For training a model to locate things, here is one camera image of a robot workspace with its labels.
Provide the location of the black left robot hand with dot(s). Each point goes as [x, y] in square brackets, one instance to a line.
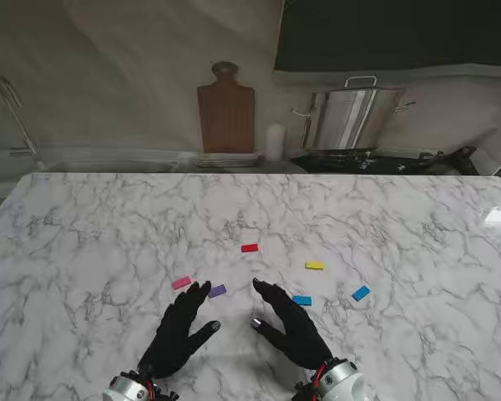
[171, 338]

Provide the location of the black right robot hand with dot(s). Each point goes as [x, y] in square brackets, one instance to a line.
[296, 334]

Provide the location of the blue domino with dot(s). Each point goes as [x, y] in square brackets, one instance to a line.
[360, 293]
[302, 300]

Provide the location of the yellow domino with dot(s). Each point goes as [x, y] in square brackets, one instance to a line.
[315, 265]

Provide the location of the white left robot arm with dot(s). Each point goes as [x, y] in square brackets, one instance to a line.
[127, 388]

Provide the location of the pink domino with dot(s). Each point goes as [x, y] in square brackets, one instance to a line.
[181, 282]

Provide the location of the purple domino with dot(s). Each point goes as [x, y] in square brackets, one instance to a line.
[218, 291]

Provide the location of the red domino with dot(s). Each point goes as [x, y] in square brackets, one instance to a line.
[250, 248]

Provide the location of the black gas stove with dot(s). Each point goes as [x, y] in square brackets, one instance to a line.
[342, 160]

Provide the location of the steel sink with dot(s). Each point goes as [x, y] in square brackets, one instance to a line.
[108, 160]

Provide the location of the white candle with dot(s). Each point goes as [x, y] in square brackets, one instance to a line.
[275, 142]

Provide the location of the steel stockpot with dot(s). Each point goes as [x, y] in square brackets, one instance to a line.
[350, 119]

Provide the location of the brown wooden cutting board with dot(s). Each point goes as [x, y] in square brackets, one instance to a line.
[226, 117]

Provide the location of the dark range hood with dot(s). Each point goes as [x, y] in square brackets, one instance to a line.
[401, 33]

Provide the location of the black left wrist camera bracket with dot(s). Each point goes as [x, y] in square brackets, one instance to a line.
[165, 394]

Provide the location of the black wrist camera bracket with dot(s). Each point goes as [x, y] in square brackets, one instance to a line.
[304, 392]
[165, 394]

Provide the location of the black right wrist camera bracket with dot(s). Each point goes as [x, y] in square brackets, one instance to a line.
[304, 392]

